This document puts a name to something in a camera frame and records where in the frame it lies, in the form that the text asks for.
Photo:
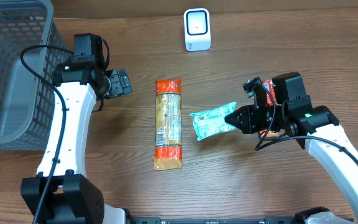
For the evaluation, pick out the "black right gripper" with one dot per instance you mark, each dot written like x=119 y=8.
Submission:
x=257 y=119

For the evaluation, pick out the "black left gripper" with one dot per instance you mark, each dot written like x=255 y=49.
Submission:
x=119 y=84

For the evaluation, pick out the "orange tissue pack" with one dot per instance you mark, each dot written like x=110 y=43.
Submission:
x=270 y=135

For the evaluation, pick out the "teal tissue pack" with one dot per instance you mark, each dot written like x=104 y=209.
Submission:
x=211 y=122

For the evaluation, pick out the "red snack stick pack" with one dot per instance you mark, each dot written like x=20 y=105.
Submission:
x=268 y=84

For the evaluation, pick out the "orange pasta package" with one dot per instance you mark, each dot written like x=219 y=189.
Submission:
x=168 y=125

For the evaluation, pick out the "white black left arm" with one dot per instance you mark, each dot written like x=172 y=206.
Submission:
x=60 y=192

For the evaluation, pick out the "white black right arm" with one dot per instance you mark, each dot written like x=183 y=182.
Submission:
x=320 y=133

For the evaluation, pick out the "white barcode scanner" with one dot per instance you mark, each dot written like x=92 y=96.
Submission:
x=197 y=29

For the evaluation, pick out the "grey plastic basket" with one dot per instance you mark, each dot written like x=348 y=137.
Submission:
x=29 y=39

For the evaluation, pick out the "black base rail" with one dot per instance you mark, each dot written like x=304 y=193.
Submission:
x=266 y=220

